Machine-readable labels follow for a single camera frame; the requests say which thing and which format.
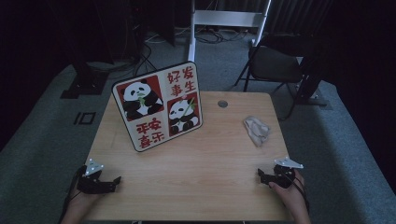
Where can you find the white metal stand frame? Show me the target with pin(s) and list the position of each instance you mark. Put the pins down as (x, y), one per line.
(224, 18)

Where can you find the black stand with base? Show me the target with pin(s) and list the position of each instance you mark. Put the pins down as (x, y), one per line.
(85, 84)

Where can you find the round grey table grommet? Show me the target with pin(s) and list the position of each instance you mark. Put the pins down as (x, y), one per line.
(222, 104)

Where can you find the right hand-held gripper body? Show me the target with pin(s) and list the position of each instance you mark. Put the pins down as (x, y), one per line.
(285, 174)

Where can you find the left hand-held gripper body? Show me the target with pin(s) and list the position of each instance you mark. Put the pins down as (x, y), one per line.
(93, 186)

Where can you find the person's right hand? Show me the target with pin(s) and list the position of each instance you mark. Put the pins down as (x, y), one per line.
(291, 197)

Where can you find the person's left hand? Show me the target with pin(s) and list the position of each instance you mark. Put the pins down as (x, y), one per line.
(81, 199)

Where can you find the dark curtain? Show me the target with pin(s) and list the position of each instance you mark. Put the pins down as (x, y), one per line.
(295, 15)

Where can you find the black metal stand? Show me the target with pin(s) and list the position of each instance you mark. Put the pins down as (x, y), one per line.
(309, 87)

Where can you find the grey cloth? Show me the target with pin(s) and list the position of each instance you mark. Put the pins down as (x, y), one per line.
(257, 130)

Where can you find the black folding chair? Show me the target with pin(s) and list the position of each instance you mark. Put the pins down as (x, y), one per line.
(274, 67)

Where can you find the panda picture board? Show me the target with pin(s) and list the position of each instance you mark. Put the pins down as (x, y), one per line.
(157, 107)

